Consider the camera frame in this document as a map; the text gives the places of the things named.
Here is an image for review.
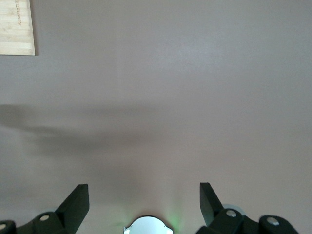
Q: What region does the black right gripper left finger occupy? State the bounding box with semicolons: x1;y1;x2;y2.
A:
0;184;90;234

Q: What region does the bamboo cutting board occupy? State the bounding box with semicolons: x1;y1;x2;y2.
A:
0;0;36;56

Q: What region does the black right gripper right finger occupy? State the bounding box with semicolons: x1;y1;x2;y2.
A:
196;182;303;234

